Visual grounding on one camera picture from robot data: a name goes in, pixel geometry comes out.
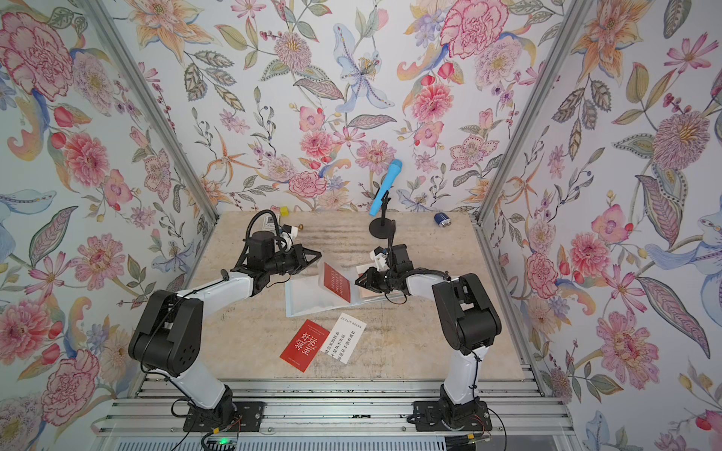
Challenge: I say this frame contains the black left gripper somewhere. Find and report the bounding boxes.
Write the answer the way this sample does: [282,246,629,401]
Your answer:
[263,244,323,278]

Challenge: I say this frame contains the red money card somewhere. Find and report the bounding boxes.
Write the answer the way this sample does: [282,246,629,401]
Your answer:
[322,263,352,303]

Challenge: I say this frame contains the white card black text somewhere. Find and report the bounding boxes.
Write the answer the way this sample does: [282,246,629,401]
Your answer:
[321,314,367,365]

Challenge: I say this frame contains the red card pink characters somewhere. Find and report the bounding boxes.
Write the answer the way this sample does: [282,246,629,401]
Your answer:
[280,319,330,372]

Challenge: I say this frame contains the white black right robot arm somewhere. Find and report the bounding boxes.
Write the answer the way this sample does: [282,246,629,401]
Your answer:
[355,218,502,433]

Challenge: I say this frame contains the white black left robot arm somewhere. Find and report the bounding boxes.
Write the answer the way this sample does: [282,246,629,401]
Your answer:
[128,210,322,428]

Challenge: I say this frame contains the small blue cylinder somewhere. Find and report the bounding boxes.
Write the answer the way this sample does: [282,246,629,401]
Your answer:
[434,212,452,227]

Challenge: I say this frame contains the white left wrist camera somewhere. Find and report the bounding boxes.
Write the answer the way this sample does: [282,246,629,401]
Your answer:
[280,225,300,247]

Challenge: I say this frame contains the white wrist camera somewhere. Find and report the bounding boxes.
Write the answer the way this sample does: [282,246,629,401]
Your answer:
[280,225,300,247]
[370,247,389,272]

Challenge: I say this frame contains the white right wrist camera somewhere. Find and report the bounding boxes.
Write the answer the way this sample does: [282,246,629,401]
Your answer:
[370,247,389,272]

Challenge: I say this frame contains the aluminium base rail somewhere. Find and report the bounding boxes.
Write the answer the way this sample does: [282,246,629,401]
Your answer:
[91,376,581,450]

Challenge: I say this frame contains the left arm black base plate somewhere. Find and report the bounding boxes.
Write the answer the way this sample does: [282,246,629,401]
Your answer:
[182,401,266,432]

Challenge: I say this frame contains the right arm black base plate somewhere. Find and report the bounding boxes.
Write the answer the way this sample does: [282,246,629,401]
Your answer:
[406,400,493,433]

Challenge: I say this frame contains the aluminium corner post left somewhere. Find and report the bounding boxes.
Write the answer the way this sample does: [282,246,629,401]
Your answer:
[78,0,220,227]

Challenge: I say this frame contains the aluminium corner post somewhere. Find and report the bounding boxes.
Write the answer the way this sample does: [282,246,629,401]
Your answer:
[78,0,220,227]
[477,0,590,226]

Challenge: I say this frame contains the aluminium corner post right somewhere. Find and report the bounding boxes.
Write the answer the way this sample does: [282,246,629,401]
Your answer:
[477,0,590,226]

